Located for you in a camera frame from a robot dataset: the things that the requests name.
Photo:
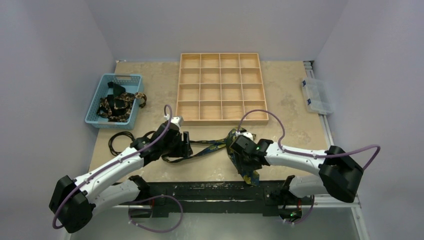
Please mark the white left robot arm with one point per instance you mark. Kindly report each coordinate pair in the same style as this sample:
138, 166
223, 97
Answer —
76, 200

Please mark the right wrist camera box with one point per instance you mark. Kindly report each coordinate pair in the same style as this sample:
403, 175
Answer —
246, 134

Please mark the black tie in basket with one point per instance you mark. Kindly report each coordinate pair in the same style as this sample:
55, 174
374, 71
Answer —
116, 99

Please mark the blue floral tie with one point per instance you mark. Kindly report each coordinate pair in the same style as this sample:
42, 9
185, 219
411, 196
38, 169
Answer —
250, 177

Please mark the wooden compartment tray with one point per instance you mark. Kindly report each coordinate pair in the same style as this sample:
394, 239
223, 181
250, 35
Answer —
221, 89

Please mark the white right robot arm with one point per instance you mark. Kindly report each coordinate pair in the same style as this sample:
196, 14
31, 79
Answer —
311, 161

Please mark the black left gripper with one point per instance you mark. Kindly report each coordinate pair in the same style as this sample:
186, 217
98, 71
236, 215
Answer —
183, 149

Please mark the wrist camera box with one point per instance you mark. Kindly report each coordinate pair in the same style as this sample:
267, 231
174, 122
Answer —
246, 134
176, 122

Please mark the clear plastic box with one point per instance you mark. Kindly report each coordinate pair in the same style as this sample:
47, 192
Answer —
316, 96

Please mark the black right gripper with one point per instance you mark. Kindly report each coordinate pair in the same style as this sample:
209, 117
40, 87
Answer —
234, 145

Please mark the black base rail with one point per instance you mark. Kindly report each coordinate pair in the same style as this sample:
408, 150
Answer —
269, 198

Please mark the blue plastic basket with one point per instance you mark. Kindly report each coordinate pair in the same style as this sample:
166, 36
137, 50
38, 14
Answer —
132, 83

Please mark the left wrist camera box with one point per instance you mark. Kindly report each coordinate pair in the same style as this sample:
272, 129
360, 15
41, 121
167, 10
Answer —
176, 122

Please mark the leopard print tie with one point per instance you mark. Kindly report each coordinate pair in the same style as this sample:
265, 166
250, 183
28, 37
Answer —
121, 115

